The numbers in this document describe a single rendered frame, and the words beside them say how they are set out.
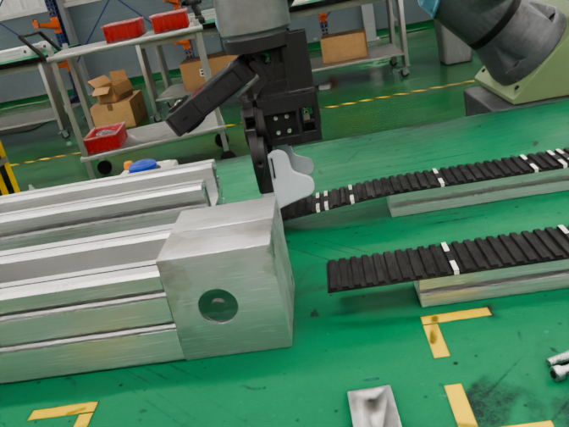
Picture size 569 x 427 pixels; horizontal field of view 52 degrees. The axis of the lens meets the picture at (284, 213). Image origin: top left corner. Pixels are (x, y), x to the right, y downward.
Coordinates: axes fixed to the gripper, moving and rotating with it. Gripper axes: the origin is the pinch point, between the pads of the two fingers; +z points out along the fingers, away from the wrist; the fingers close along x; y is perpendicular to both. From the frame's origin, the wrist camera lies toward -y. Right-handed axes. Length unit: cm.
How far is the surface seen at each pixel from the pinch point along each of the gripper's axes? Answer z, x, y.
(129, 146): 54, 272, -116
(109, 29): -14, 287, -112
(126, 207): -5.2, -5.0, -15.3
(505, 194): 1.6, -2.0, 26.1
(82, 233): -3.1, -5.0, -21.1
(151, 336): -0.6, -24.0, -8.7
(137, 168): -4.9, 11.2, -18.7
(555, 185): 1.5, -2.0, 31.5
